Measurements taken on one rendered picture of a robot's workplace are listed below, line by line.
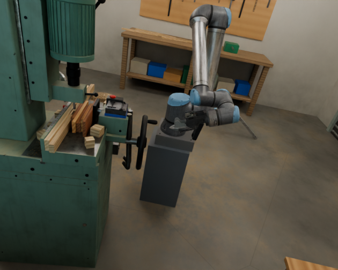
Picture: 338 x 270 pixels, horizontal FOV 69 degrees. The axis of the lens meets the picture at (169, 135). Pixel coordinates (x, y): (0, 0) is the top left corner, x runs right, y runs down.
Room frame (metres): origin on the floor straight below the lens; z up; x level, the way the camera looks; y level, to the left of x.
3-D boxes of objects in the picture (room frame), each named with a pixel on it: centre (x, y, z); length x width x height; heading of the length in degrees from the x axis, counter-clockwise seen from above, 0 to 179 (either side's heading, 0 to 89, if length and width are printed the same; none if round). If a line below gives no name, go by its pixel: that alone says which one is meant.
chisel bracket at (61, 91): (1.03, 0.49, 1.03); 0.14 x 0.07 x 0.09; 98
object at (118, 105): (1.08, 0.28, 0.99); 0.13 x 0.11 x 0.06; 8
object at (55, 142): (1.07, 0.47, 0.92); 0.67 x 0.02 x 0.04; 8
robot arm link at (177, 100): (1.59, -0.03, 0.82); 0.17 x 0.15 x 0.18; 105
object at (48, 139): (1.04, 0.49, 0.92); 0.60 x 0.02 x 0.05; 8
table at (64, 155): (1.06, 0.36, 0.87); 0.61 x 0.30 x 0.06; 8
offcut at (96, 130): (0.93, 0.32, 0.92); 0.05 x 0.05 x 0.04; 79
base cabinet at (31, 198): (1.01, 0.59, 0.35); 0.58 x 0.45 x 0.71; 98
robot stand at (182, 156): (1.59, -0.02, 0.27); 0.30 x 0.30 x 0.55; 89
